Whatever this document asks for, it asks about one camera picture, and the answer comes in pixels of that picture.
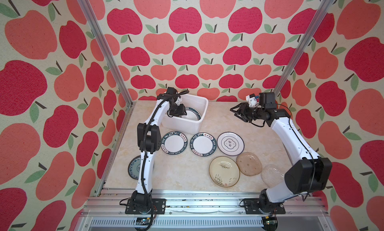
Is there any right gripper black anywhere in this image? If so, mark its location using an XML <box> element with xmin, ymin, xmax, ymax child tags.
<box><xmin>231</xmin><ymin>101</ymin><xmax>266</xmax><ymax>123</ymax></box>

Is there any small teal rim plate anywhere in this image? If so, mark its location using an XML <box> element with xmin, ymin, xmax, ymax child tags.
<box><xmin>182</xmin><ymin>107</ymin><xmax>201</xmax><ymax>121</ymax></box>

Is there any teal rim lettered plate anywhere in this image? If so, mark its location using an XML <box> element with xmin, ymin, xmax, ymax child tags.
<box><xmin>190</xmin><ymin>133</ymin><xmax>217</xmax><ymax>157</ymax></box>
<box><xmin>161</xmin><ymin>131</ymin><xmax>188</xmax><ymax>156</ymax></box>

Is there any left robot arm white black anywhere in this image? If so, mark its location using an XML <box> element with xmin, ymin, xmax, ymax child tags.
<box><xmin>132</xmin><ymin>94</ymin><xmax>186</xmax><ymax>205</ymax></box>

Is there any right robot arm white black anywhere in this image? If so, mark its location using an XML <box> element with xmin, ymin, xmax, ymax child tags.
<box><xmin>230</xmin><ymin>102</ymin><xmax>332</xmax><ymax>204</ymax></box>

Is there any white plastic bin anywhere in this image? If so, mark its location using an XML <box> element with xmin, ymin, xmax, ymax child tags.
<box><xmin>161</xmin><ymin>94</ymin><xmax>209</xmax><ymax>134</ymax></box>

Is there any brown glass plate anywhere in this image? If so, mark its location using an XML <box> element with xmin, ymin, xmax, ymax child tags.
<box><xmin>236</xmin><ymin>152</ymin><xmax>263</xmax><ymax>177</ymax></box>

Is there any cream plate with plant drawing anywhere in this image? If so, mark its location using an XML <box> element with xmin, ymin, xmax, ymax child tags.
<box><xmin>209</xmin><ymin>156</ymin><xmax>240</xmax><ymax>188</ymax></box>

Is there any clear glass plate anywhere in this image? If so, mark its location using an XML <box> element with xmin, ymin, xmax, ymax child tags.
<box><xmin>261</xmin><ymin>165</ymin><xmax>285</xmax><ymax>188</ymax></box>

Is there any blue patterned plate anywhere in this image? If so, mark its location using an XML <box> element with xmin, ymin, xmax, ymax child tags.
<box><xmin>128</xmin><ymin>156</ymin><xmax>141</xmax><ymax>180</ymax></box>

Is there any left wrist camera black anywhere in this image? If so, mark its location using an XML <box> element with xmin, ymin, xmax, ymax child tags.
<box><xmin>165</xmin><ymin>87</ymin><xmax>179</xmax><ymax>97</ymax></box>

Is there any white plate with black ring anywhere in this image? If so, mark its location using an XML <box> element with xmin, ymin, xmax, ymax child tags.
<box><xmin>217</xmin><ymin>132</ymin><xmax>245</xmax><ymax>156</ymax></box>

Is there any black corrugated cable conduit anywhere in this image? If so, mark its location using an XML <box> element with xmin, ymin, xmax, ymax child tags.
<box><xmin>139</xmin><ymin>89</ymin><xmax>190</xmax><ymax>231</ymax></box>

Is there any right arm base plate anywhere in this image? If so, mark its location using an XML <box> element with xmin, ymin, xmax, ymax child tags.
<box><xmin>239</xmin><ymin>199</ymin><xmax>286</xmax><ymax>215</ymax></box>

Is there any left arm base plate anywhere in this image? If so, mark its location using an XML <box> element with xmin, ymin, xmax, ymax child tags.
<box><xmin>125</xmin><ymin>198</ymin><xmax>167</xmax><ymax>215</ymax></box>

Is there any aluminium front rail frame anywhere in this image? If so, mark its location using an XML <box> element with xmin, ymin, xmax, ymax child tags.
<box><xmin>74</xmin><ymin>188</ymin><xmax>335</xmax><ymax>231</ymax></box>

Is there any aluminium frame post right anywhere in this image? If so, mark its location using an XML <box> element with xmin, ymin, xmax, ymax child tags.
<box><xmin>273</xmin><ymin>0</ymin><xmax>336</xmax><ymax>98</ymax></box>

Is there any aluminium frame post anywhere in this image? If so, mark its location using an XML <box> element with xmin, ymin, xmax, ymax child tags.
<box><xmin>273</xmin><ymin>0</ymin><xmax>336</xmax><ymax>98</ymax></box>
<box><xmin>73</xmin><ymin>0</ymin><xmax>134</xmax><ymax>107</ymax></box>

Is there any aluminium frame post left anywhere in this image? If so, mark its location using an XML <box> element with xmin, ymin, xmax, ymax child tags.
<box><xmin>73</xmin><ymin>0</ymin><xmax>134</xmax><ymax>107</ymax></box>

